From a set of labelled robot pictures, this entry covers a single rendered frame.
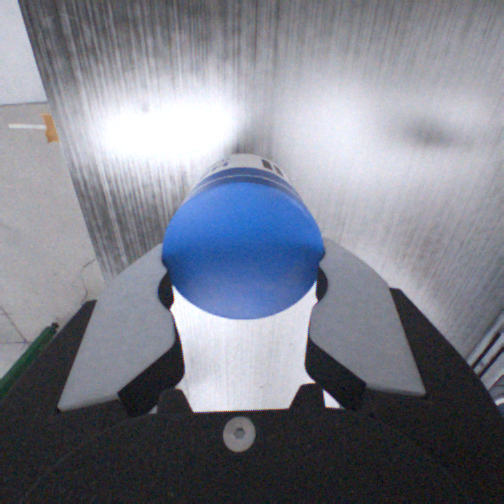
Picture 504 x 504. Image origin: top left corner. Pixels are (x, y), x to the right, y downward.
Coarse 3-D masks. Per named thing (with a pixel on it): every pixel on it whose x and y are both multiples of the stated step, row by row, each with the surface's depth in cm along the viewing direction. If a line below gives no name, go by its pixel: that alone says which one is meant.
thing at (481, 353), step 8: (496, 320) 39; (496, 328) 39; (488, 336) 40; (496, 336) 39; (480, 344) 41; (488, 344) 40; (496, 344) 39; (472, 352) 43; (480, 352) 41; (488, 352) 40; (496, 352) 39; (472, 360) 43; (480, 360) 42; (488, 360) 40; (496, 360) 38; (472, 368) 43; (480, 368) 41; (488, 368) 40; (496, 368) 38; (480, 376) 42; (488, 376) 40; (496, 376) 39; (488, 384) 40
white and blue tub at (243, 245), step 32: (224, 160) 14; (256, 160) 13; (192, 192) 10; (224, 192) 9; (256, 192) 9; (288, 192) 10; (192, 224) 10; (224, 224) 10; (256, 224) 10; (288, 224) 10; (192, 256) 11; (224, 256) 11; (256, 256) 11; (288, 256) 11; (320, 256) 11; (192, 288) 11; (224, 288) 12; (256, 288) 12; (288, 288) 12
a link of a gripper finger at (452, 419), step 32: (416, 320) 7; (416, 352) 6; (448, 352) 6; (448, 384) 6; (480, 384) 5; (384, 416) 5; (416, 416) 5; (448, 416) 5; (480, 416) 5; (448, 448) 4; (480, 448) 4; (480, 480) 4
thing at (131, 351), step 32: (160, 256) 11; (128, 288) 9; (160, 288) 9; (96, 320) 8; (128, 320) 8; (160, 320) 8; (96, 352) 7; (128, 352) 7; (160, 352) 7; (96, 384) 6; (128, 384) 6; (160, 384) 7; (128, 416) 6
